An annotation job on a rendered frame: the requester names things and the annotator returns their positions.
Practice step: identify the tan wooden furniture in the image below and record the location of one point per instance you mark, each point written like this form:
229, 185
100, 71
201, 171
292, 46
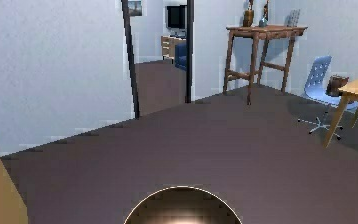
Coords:
0, 193

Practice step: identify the blue swivel office chair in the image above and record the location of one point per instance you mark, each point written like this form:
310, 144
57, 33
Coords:
317, 80

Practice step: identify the brown vase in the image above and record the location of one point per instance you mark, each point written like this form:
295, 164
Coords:
248, 17

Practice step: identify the light wooden drawer cabinet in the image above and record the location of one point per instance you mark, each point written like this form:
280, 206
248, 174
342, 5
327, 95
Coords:
168, 46

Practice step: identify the framed wall picture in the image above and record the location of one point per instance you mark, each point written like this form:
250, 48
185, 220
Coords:
135, 8

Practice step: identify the blue armchair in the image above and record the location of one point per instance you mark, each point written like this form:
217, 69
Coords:
181, 56

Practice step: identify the small teal vase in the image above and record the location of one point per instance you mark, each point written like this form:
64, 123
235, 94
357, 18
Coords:
263, 22

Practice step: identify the dark round bowl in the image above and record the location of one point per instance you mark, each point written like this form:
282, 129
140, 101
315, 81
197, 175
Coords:
183, 208

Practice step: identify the black television set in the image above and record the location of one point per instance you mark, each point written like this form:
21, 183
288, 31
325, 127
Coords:
176, 16

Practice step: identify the light wooden table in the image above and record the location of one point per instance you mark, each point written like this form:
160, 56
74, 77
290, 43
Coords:
357, 89

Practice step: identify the grey leaning frame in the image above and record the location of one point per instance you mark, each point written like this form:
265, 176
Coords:
293, 18

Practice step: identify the brown wooden console table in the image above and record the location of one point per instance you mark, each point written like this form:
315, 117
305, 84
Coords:
266, 32

